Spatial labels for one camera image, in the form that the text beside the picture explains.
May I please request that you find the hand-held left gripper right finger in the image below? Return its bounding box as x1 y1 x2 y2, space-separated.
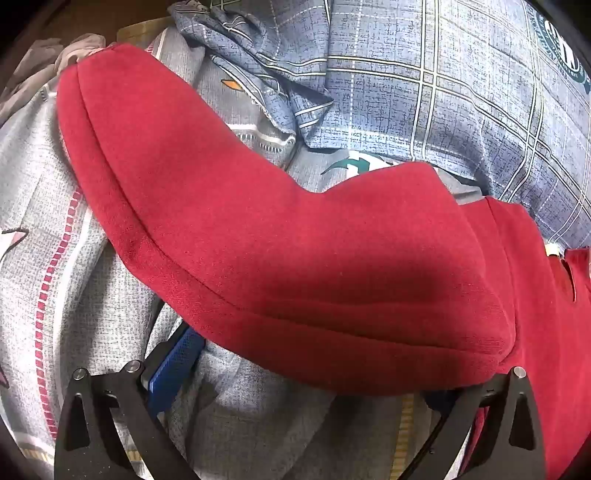
422 366 542 480

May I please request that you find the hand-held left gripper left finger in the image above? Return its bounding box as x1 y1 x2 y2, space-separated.
54 322 205 480

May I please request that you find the red garment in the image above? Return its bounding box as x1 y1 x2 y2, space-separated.
55 42 591 480

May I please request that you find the grey printed bedsheet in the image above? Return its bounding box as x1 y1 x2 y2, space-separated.
0 27 485 480

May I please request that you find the grey cloth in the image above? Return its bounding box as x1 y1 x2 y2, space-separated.
0 38 65 126

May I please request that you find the beige cloth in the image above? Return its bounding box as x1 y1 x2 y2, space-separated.
56 33 110 75

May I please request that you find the blue plaid pillow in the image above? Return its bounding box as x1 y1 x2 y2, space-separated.
170 0 591 252

